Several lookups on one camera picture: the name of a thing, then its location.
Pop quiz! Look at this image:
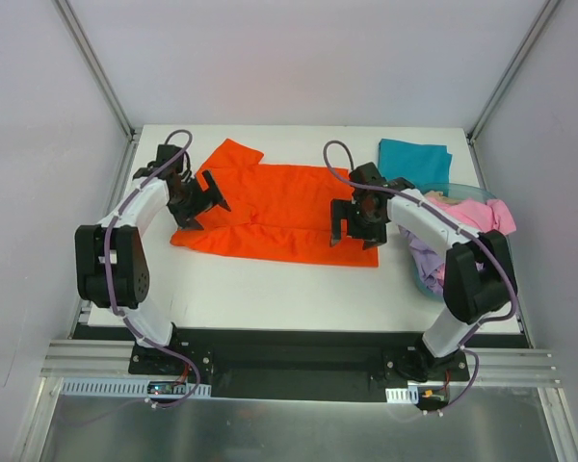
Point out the orange t-shirt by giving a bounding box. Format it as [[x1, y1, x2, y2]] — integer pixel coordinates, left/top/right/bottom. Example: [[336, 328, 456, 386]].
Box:
[[170, 140, 379, 268]]

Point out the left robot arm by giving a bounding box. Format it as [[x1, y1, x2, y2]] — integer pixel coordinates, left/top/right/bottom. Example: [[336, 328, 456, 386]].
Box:
[[74, 142, 230, 374]]

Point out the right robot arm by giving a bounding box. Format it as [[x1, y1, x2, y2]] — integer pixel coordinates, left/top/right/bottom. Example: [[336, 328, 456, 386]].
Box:
[[330, 163, 517, 382]]

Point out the lavender t-shirt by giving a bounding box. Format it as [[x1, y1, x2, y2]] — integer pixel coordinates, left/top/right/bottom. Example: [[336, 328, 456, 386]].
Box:
[[398, 226, 445, 299]]

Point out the folded teal t-shirt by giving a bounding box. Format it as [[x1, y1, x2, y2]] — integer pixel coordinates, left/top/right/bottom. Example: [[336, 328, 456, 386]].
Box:
[[378, 139, 452, 187]]

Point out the clear blue plastic basket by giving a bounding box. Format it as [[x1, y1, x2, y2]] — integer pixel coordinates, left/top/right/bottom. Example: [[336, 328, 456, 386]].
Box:
[[411, 182, 516, 304]]

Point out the pink t-shirt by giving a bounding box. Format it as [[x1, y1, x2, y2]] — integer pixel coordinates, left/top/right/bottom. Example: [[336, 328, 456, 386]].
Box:
[[423, 191, 517, 285]]

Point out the right white cable duct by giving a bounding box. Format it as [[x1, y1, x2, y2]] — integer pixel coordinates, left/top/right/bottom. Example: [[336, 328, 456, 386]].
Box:
[[385, 386, 419, 405]]

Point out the white cable duct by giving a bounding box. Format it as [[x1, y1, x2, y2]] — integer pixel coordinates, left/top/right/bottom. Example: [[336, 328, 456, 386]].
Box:
[[385, 386, 419, 405], [61, 378, 212, 400]]

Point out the aluminium frame rail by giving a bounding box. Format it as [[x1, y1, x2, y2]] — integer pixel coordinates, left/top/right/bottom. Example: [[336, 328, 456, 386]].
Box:
[[40, 339, 564, 388]]

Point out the left white cable duct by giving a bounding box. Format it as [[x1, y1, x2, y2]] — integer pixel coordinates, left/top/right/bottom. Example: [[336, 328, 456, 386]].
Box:
[[61, 378, 212, 400]]

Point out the left frame post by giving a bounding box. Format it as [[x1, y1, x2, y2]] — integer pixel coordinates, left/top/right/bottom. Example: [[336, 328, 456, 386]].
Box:
[[52, 0, 135, 140]]

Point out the frame post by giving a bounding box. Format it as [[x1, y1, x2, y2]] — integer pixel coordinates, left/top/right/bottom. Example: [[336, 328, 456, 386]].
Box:
[[467, 0, 563, 145], [52, 0, 135, 140]]

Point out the right frame post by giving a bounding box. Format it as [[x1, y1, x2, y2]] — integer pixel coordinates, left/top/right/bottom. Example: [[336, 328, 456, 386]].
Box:
[[467, 0, 563, 145]]

